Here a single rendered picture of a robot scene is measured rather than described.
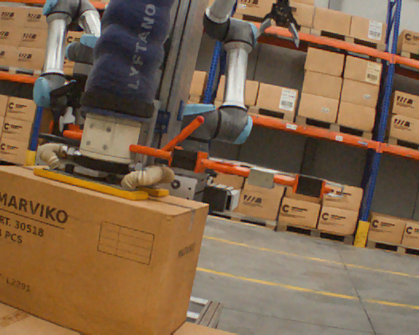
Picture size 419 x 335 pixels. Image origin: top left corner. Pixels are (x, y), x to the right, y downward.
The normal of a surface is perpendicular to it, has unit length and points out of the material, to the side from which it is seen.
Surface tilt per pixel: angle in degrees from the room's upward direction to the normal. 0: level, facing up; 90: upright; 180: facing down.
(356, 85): 85
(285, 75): 90
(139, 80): 75
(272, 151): 90
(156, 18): 83
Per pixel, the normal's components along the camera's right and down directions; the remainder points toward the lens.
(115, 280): -0.22, 0.00
